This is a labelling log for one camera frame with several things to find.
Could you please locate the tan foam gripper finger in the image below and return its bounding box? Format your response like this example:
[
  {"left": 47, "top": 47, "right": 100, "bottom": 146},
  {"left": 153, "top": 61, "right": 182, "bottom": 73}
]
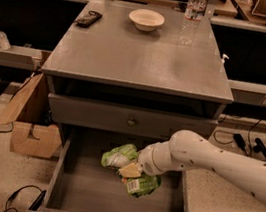
[{"left": 118, "top": 162, "right": 142, "bottom": 178}]

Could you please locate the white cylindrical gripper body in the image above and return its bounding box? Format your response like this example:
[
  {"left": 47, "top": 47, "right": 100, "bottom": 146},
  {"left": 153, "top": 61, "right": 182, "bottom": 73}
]
[{"left": 137, "top": 142, "right": 178, "bottom": 176}]

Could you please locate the brown cardboard box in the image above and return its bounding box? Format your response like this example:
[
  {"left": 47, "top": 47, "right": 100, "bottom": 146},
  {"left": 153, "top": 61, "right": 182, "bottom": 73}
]
[{"left": 0, "top": 65, "right": 62, "bottom": 159}]

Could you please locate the small white pump bottle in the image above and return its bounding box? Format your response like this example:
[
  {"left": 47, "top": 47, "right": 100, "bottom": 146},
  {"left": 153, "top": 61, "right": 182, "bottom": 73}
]
[{"left": 221, "top": 53, "right": 229, "bottom": 63}]

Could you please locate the closed top grey drawer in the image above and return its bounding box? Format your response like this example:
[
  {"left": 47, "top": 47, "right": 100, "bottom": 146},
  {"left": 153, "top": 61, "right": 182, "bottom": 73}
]
[{"left": 48, "top": 93, "right": 218, "bottom": 140}]

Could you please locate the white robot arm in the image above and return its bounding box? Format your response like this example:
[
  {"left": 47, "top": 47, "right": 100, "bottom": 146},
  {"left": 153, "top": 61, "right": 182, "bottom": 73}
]
[{"left": 119, "top": 130, "right": 266, "bottom": 205}]

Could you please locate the green rice chip bag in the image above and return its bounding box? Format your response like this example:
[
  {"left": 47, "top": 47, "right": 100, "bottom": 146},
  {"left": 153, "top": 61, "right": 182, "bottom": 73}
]
[{"left": 100, "top": 143, "right": 161, "bottom": 198}]

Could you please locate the black floor cable left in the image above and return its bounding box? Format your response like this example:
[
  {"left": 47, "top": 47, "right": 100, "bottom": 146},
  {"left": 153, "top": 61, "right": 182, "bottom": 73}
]
[{"left": 1, "top": 180, "right": 46, "bottom": 212}]

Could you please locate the black floor cable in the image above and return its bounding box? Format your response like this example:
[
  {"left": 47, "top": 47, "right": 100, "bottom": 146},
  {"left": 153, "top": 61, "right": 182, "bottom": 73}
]
[
  {"left": 1, "top": 180, "right": 46, "bottom": 212},
  {"left": 210, "top": 108, "right": 266, "bottom": 160}
]

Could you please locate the open middle grey drawer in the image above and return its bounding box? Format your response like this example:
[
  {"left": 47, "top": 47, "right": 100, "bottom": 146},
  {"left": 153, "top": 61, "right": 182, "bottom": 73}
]
[{"left": 26, "top": 127, "right": 189, "bottom": 212}]

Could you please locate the black remote control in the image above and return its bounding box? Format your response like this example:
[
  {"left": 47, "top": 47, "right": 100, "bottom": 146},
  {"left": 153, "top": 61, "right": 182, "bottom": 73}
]
[{"left": 75, "top": 11, "right": 103, "bottom": 28}]

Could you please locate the white ceramic bowl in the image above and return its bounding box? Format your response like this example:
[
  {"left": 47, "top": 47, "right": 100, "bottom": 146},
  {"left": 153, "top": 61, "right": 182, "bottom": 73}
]
[{"left": 129, "top": 9, "right": 165, "bottom": 32}]

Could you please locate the grey wooden drawer cabinet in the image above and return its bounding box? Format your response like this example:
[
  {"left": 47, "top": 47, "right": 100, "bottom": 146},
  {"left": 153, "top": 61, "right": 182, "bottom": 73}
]
[{"left": 17, "top": 0, "right": 247, "bottom": 212}]

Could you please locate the clear plastic water bottle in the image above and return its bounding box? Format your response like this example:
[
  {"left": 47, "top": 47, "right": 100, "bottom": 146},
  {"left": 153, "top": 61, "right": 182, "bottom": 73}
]
[{"left": 178, "top": 0, "right": 207, "bottom": 46}]

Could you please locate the black floor cable right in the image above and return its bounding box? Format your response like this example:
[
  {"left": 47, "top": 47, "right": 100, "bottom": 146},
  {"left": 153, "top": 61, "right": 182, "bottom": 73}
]
[{"left": 210, "top": 108, "right": 266, "bottom": 160}]

